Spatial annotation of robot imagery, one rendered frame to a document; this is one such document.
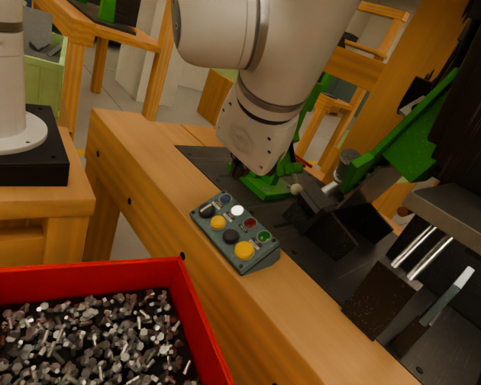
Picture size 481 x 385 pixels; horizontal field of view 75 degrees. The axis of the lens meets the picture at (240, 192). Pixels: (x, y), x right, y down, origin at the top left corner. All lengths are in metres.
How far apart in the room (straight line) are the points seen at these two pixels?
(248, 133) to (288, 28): 0.15
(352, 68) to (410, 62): 0.23
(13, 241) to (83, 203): 0.14
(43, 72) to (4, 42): 0.41
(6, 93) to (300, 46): 0.50
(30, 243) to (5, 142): 0.19
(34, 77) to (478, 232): 1.00
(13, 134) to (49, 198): 0.13
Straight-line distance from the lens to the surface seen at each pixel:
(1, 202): 0.63
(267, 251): 0.49
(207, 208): 0.53
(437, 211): 0.38
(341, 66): 1.18
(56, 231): 0.68
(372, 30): 12.67
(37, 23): 1.30
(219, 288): 0.52
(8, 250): 0.72
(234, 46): 0.28
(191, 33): 0.28
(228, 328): 0.53
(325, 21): 0.29
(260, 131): 0.38
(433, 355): 0.61
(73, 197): 0.64
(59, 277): 0.42
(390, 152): 0.59
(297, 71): 0.31
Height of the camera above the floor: 1.21
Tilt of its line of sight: 26 degrees down
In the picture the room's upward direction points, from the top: 23 degrees clockwise
